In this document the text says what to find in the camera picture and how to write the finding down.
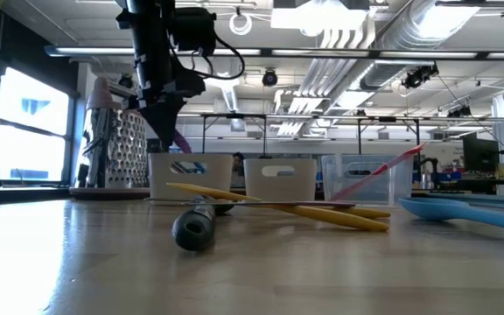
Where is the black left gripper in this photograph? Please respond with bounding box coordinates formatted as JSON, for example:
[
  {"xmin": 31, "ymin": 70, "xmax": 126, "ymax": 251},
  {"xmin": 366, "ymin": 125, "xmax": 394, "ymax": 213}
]
[{"xmin": 122, "ymin": 65, "xmax": 208, "ymax": 152}]

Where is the red silicone spatula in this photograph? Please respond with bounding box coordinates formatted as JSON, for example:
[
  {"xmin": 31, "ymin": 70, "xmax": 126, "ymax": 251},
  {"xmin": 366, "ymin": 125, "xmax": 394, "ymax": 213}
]
[{"xmin": 330, "ymin": 142, "xmax": 429, "ymax": 202}]

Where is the blue silicone spoon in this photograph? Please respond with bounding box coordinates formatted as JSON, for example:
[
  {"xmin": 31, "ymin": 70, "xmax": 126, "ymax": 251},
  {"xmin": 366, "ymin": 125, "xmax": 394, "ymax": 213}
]
[{"xmin": 398, "ymin": 196, "xmax": 504, "ymax": 235}]

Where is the black rectangular box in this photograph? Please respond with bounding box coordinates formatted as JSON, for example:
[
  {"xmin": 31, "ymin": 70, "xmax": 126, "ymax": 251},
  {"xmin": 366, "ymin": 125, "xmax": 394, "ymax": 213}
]
[{"xmin": 146, "ymin": 138, "xmax": 171, "ymax": 154}]

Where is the steel box grater pink top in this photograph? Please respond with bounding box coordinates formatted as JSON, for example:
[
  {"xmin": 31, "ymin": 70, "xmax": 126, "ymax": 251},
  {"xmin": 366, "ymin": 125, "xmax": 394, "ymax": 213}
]
[{"xmin": 70, "ymin": 76, "xmax": 151, "ymax": 201}]

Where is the person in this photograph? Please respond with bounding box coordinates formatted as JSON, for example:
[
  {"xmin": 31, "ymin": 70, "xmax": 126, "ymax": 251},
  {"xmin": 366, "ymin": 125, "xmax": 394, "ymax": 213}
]
[{"xmin": 232, "ymin": 151, "xmax": 246, "ymax": 177}]

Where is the translucent white plastic bin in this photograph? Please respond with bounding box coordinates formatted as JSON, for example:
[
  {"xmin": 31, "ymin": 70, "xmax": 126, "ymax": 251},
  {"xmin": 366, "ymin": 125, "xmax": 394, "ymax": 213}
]
[{"xmin": 148, "ymin": 152, "xmax": 235, "ymax": 205}]

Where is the black slotted spoon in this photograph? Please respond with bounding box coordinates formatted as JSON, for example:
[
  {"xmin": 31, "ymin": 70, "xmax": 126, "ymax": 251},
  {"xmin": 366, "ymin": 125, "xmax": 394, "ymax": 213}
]
[{"xmin": 171, "ymin": 199, "xmax": 235, "ymax": 253}]

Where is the opaque white plastic bin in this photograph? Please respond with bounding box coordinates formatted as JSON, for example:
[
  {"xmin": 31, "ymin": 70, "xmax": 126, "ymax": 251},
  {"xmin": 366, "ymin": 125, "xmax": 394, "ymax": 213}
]
[{"xmin": 242, "ymin": 157, "xmax": 319, "ymax": 203}]

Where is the black light bar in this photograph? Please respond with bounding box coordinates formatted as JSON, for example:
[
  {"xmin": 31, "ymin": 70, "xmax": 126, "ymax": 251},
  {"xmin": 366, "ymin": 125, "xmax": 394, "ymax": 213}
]
[{"xmin": 44, "ymin": 45, "xmax": 504, "ymax": 61}]

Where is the clear plastic bin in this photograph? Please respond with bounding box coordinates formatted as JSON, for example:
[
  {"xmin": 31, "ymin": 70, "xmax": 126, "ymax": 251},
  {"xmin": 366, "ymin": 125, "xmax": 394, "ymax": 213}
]
[{"xmin": 320, "ymin": 153, "xmax": 415, "ymax": 204}]

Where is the black monitor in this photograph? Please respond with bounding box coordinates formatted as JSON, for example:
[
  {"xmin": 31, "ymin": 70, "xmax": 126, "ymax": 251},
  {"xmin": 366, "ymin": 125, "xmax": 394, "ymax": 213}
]
[{"xmin": 461, "ymin": 132, "xmax": 501, "ymax": 174}]

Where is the black hanging camera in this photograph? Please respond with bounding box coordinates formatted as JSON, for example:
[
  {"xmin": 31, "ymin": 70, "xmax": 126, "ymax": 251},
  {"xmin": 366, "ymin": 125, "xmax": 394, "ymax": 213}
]
[
  {"xmin": 401, "ymin": 63, "xmax": 440, "ymax": 90},
  {"xmin": 117, "ymin": 73, "xmax": 136, "ymax": 90}
]

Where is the black background table frame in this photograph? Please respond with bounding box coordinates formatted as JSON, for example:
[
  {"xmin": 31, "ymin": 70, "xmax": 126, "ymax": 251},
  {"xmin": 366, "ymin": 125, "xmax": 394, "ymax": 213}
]
[{"xmin": 201, "ymin": 112, "xmax": 423, "ymax": 158}]

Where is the black dome camera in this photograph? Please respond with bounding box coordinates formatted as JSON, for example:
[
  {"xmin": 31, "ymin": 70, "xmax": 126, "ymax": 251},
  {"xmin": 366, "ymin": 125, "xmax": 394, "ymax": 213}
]
[{"xmin": 261, "ymin": 68, "xmax": 279, "ymax": 88}]

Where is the white cable coil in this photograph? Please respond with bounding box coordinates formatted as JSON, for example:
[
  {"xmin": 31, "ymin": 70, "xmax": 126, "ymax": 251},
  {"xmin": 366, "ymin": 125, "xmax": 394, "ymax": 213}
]
[{"xmin": 228, "ymin": 11, "xmax": 254, "ymax": 37}]

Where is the black aluminium table frame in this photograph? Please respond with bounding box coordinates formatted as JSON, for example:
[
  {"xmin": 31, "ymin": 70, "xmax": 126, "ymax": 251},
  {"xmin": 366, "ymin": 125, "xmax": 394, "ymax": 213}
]
[{"xmin": 0, "ymin": 186, "xmax": 73, "ymax": 207}]

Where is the silver ventilation duct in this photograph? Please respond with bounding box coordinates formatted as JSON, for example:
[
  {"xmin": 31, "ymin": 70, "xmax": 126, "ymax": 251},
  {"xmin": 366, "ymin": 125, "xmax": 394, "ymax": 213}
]
[{"xmin": 359, "ymin": 0, "xmax": 480, "ymax": 91}]

